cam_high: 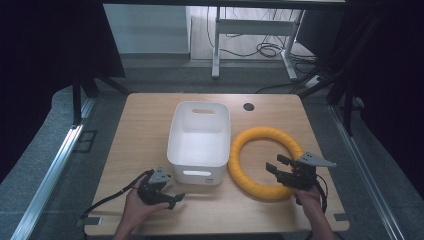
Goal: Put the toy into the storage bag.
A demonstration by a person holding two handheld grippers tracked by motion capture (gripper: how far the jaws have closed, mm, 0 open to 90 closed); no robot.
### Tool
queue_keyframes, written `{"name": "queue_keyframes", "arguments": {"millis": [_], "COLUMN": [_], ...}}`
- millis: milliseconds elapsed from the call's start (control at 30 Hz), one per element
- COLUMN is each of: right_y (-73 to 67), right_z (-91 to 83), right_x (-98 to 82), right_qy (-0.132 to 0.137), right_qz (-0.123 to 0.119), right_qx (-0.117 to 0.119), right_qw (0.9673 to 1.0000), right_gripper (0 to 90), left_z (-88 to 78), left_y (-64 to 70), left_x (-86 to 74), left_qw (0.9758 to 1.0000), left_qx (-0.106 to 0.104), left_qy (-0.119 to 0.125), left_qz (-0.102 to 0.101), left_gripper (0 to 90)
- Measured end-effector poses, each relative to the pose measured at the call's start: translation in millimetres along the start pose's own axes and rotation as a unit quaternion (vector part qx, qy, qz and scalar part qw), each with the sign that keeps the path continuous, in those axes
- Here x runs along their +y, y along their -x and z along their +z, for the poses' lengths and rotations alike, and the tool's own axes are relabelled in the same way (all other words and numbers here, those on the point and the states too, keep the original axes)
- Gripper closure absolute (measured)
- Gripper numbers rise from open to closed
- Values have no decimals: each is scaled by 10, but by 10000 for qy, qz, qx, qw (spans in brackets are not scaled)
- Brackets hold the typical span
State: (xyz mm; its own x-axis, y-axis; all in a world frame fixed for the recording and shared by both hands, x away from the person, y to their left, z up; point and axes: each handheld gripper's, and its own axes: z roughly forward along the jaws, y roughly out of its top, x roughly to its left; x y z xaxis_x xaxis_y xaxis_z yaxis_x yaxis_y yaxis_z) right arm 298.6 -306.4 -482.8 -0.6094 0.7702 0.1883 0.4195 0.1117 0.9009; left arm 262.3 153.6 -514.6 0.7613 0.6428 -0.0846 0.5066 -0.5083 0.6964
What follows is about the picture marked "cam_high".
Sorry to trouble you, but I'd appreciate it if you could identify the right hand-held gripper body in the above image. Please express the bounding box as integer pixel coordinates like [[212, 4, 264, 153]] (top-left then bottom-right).
[[275, 151, 337, 192]]

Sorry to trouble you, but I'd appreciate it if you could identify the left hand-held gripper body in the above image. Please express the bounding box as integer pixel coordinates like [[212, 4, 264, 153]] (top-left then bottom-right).
[[136, 166, 173, 206]]

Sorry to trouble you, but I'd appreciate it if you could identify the yellow padded ring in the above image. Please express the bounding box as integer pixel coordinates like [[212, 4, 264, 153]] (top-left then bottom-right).
[[227, 126, 305, 202]]

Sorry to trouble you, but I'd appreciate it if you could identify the white plastic storage bin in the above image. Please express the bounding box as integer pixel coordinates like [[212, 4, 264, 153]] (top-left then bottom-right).
[[166, 101, 232, 186]]

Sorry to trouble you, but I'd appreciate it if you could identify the person's left hand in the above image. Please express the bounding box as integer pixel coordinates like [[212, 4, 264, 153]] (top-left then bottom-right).
[[122, 175, 171, 228]]

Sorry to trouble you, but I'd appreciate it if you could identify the person's right hand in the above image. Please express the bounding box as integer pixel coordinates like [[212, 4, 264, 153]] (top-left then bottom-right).
[[292, 184, 323, 215]]

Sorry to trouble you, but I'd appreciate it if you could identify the black metal stand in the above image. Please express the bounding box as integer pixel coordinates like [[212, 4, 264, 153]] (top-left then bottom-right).
[[70, 74, 132, 127], [299, 13, 386, 137]]

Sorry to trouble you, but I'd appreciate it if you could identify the white power strip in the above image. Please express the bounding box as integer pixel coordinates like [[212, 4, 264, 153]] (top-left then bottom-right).
[[304, 74, 325, 90]]

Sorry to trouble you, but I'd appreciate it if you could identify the dark flat panel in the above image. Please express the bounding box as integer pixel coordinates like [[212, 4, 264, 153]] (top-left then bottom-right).
[[295, 9, 346, 58]]

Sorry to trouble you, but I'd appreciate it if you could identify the dark curtain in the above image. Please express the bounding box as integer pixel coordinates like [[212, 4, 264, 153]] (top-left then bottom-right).
[[342, 0, 424, 203], [0, 0, 127, 185]]

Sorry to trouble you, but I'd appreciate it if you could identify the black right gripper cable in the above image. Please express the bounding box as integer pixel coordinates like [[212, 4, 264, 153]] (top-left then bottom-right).
[[314, 173, 330, 215]]

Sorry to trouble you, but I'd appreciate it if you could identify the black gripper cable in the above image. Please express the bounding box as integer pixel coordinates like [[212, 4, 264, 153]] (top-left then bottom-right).
[[79, 169, 156, 220], [314, 173, 330, 215]]

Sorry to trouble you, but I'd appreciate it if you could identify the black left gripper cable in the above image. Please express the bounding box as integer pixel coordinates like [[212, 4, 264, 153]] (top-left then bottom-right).
[[79, 169, 156, 220]]

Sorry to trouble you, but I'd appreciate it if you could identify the grey table corner bracket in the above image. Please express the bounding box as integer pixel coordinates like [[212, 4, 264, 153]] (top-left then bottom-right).
[[75, 216, 105, 229]]

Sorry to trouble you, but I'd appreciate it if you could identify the aluminium floor rail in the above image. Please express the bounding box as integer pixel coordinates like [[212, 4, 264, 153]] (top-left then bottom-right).
[[327, 103, 407, 240], [9, 123, 85, 240]]

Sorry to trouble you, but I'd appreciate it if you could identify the black floor cable bundle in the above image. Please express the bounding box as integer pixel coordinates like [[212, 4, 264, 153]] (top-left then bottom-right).
[[205, 5, 322, 69]]

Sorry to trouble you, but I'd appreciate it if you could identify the white metal desk frame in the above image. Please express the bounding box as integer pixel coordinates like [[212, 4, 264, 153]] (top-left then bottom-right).
[[211, 5, 306, 81]]

